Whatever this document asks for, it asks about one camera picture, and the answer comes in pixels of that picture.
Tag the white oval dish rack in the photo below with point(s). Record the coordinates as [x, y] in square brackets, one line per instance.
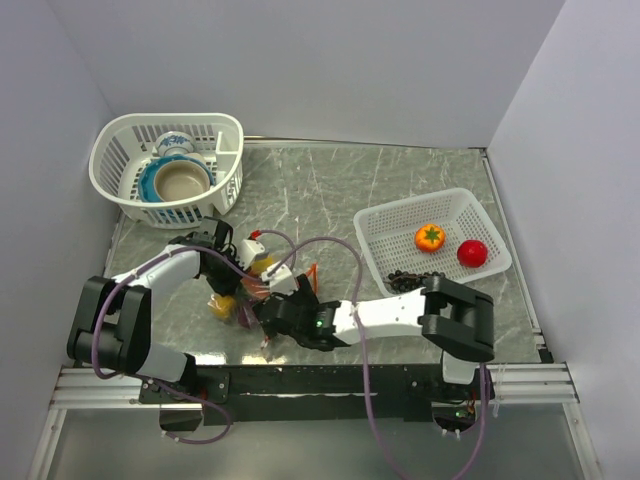
[126, 146]

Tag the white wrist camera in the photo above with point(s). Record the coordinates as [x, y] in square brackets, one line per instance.
[279, 280]
[250, 251]

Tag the beige ceramic bowl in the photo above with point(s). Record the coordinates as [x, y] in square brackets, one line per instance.
[180, 180]

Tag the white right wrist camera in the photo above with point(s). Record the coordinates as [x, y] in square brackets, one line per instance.
[279, 280]

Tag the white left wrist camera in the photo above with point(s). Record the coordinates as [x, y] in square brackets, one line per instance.
[250, 251]

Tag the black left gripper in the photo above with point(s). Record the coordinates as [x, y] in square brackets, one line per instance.
[226, 288]

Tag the orange fake tomato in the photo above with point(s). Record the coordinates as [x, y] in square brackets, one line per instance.
[430, 238]

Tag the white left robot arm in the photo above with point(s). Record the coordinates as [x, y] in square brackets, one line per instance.
[112, 326]

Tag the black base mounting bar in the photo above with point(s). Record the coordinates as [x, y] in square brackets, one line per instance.
[327, 392]

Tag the red fake pomegranate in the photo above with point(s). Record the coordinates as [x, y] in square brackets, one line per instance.
[472, 253]

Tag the blue white patterned bowl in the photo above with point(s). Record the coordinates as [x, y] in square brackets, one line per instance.
[174, 143]

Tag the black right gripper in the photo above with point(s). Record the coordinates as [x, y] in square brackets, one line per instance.
[304, 293]

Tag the yellow fake lemon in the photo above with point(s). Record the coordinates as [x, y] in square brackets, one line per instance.
[222, 307]

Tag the fake watermelon slice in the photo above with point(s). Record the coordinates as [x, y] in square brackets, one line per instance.
[253, 285]

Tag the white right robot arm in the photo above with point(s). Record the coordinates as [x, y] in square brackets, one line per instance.
[454, 317]

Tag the dark fake grape bunch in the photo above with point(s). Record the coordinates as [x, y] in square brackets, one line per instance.
[404, 281]

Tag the blue rimmed plate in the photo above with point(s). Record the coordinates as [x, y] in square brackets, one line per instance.
[146, 190]

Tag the white rectangular perforated basket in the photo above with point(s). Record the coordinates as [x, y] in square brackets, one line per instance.
[386, 236]

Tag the clear zip top bag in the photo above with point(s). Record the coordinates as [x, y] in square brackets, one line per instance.
[311, 272]

